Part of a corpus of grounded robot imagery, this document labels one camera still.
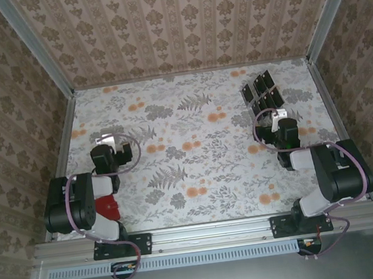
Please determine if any aluminium frame post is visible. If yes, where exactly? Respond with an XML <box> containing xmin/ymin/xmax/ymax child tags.
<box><xmin>0</xmin><ymin>0</ymin><xmax>76</xmax><ymax>105</ymax></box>
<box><xmin>298</xmin><ymin>0</ymin><xmax>373</xmax><ymax>64</ymax></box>

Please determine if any red card holder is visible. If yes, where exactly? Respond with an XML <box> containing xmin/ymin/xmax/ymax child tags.
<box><xmin>93</xmin><ymin>194</ymin><xmax>122</xmax><ymax>222</ymax></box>

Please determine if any clear acrylic card stand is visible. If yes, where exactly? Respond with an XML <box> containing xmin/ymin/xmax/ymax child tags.
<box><xmin>238</xmin><ymin>67</ymin><xmax>288</xmax><ymax>120</ymax></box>

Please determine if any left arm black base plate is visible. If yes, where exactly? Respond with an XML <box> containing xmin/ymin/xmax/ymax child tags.
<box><xmin>91</xmin><ymin>231</ymin><xmax>153</xmax><ymax>261</ymax></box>

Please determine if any floral patterned table cover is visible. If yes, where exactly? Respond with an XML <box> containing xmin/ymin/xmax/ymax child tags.
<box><xmin>38</xmin><ymin>53</ymin><xmax>369</xmax><ymax>243</ymax></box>

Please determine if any grey slotted cable duct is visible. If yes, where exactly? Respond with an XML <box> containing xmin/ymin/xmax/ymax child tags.
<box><xmin>47</xmin><ymin>238</ymin><xmax>302</xmax><ymax>279</ymax></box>

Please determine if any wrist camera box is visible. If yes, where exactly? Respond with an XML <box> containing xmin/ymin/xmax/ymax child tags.
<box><xmin>90</xmin><ymin>132</ymin><xmax>117</xmax><ymax>148</ymax></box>
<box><xmin>269</xmin><ymin>107</ymin><xmax>290</xmax><ymax>133</ymax></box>

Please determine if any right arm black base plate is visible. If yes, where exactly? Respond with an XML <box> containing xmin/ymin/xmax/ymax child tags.
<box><xmin>270</xmin><ymin>209</ymin><xmax>334</xmax><ymax>239</ymax></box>

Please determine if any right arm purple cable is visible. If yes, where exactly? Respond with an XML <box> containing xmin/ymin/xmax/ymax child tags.
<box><xmin>250</xmin><ymin>96</ymin><xmax>373</xmax><ymax>266</ymax></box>

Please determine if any aluminium mounting rail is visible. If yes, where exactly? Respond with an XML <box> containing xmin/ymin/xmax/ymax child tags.
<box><xmin>32</xmin><ymin>201</ymin><xmax>373</xmax><ymax>270</ymax></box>

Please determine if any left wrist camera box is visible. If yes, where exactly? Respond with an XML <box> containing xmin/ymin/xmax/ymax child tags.
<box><xmin>90</xmin><ymin>132</ymin><xmax>117</xmax><ymax>148</ymax></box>

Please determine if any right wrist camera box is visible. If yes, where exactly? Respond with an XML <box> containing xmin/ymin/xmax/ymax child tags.
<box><xmin>269</xmin><ymin>107</ymin><xmax>290</xmax><ymax>133</ymax></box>

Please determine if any black connector board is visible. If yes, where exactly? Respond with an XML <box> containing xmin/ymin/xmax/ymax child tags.
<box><xmin>296</xmin><ymin>235</ymin><xmax>324</xmax><ymax>256</ymax></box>
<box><xmin>110</xmin><ymin>259</ymin><xmax>143</xmax><ymax>279</ymax></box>

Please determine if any black credit card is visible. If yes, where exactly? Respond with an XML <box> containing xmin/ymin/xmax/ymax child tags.
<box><xmin>268</xmin><ymin>86</ymin><xmax>286</xmax><ymax>109</ymax></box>
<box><xmin>240</xmin><ymin>83</ymin><xmax>256</xmax><ymax>103</ymax></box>
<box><xmin>259</xmin><ymin>69</ymin><xmax>276</xmax><ymax>89</ymax></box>
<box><xmin>251</xmin><ymin>98</ymin><xmax>268</xmax><ymax>116</ymax></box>
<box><xmin>251</xmin><ymin>74</ymin><xmax>268</xmax><ymax>94</ymax></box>
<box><xmin>262</xmin><ymin>91</ymin><xmax>278</xmax><ymax>113</ymax></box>

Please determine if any aluminium table side rail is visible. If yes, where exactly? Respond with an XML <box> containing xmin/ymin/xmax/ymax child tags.
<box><xmin>27</xmin><ymin>90</ymin><xmax>94</xmax><ymax>243</ymax></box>
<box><xmin>307</xmin><ymin>53</ymin><xmax>373</xmax><ymax>207</ymax></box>

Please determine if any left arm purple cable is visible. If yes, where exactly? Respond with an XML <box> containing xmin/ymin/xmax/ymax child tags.
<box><xmin>57</xmin><ymin>130</ymin><xmax>157</xmax><ymax>279</ymax></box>

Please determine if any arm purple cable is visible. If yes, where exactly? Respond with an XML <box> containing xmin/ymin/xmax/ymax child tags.
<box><xmin>57</xmin><ymin>130</ymin><xmax>157</xmax><ymax>279</ymax></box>
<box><xmin>250</xmin><ymin>96</ymin><xmax>373</xmax><ymax>266</ymax></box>

